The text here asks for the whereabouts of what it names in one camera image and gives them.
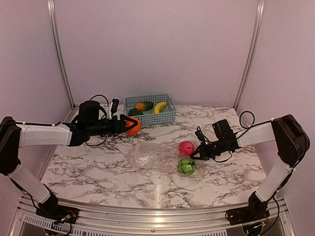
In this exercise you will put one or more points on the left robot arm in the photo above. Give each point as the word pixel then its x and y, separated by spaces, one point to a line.
pixel 92 120

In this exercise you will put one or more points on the red fake apple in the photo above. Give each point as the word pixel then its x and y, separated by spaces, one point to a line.
pixel 186 148

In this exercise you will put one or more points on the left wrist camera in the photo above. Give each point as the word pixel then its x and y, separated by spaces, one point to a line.
pixel 113 107

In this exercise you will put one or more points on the green orange fake mango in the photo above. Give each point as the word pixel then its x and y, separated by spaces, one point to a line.
pixel 144 106

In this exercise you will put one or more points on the right aluminium frame post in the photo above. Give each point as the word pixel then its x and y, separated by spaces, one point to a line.
pixel 258 21

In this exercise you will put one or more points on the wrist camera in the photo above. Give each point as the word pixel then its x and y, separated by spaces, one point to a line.
pixel 113 107
pixel 201 137

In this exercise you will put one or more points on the orange fake orange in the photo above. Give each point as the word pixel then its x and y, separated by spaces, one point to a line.
pixel 133 126

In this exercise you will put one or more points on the front aluminium rail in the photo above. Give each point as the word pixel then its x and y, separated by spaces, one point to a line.
pixel 98 220

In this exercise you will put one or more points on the clear zip top bag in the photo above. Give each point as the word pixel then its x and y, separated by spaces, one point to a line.
pixel 158 158

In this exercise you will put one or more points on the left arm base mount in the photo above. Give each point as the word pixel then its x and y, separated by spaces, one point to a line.
pixel 57 211

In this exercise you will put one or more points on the light blue plastic basket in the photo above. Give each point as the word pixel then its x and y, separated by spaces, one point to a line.
pixel 151 109

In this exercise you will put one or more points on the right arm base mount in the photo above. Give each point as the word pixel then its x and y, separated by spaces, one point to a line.
pixel 255 210

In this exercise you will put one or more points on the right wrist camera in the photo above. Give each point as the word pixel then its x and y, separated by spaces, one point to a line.
pixel 201 137

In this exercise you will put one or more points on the yellow fake banana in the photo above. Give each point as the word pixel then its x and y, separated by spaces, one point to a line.
pixel 159 107

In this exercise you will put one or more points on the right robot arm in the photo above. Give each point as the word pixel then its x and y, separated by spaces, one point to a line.
pixel 289 139

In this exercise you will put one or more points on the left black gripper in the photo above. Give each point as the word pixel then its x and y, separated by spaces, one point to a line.
pixel 117 130

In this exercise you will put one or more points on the aluminium frame post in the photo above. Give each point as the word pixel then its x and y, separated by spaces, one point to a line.
pixel 258 21
pixel 58 50

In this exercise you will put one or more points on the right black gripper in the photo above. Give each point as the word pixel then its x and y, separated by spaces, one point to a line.
pixel 204 153

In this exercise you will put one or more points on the green fake cabbage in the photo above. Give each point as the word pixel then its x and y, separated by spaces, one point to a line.
pixel 134 112

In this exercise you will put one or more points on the left aluminium frame post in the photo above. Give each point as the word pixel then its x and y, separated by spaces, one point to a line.
pixel 58 50

